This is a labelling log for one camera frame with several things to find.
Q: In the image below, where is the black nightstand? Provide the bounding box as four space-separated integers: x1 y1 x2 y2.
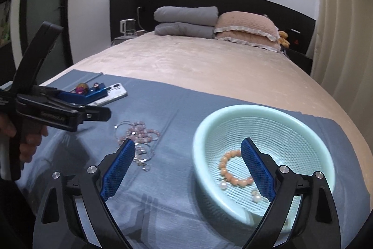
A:
284 49 313 75

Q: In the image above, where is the grey folded blanket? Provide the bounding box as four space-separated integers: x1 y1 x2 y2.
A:
154 6 219 27
154 22 214 39

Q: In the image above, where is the lower grey folded blanket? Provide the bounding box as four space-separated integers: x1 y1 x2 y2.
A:
154 22 214 39

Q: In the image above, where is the white butterfly phone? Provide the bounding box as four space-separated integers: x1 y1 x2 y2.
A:
89 83 128 106

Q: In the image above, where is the beige bed cover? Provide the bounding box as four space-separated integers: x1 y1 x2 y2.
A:
39 30 373 180

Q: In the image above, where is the blue metal box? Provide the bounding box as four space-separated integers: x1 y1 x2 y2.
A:
83 83 107 105

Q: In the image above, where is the pink bead necklace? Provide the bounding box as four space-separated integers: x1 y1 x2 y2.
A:
117 120 161 145

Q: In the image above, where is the black headboard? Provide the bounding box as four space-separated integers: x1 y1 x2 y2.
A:
109 0 315 54

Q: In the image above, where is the white bedside appliance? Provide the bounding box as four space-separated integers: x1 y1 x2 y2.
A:
120 18 136 37

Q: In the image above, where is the mint green plastic basket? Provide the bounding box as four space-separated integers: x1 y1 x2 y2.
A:
192 105 336 226

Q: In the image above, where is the iridescent purple round brooch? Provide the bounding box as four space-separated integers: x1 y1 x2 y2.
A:
75 83 89 95

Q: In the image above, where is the person's left hand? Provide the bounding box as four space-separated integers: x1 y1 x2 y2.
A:
1 114 48 163

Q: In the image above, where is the beige curtain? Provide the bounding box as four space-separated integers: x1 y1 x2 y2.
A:
312 0 372 138

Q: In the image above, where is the lower pink frilled pillow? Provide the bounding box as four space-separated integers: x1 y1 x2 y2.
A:
215 35 281 53

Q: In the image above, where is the upper grey folded blanket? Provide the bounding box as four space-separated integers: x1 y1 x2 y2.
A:
154 6 219 27

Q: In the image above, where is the orange bead bracelet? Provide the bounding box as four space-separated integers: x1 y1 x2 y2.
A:
218 149 255 187

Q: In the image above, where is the pink frilled pillow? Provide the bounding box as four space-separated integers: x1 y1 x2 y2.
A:
215 35 281 53
214 11 280 42

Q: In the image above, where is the white pearl drop earring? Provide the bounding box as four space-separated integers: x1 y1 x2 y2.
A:
219 178 229 190

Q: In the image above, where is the gold charm earring cluster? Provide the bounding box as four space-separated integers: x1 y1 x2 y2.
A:
133 145 155 172

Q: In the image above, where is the blue grey cloth mat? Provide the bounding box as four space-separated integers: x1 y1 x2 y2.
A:
16 70 370 248

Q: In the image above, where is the large silver hoop earring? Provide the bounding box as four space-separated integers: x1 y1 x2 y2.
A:
114 121 135 133

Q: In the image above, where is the upper pink frilled pillow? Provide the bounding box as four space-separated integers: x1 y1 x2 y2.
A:
214 11 280 42

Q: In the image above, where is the brown plush toy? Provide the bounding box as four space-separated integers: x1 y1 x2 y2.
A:
278 31 290 49

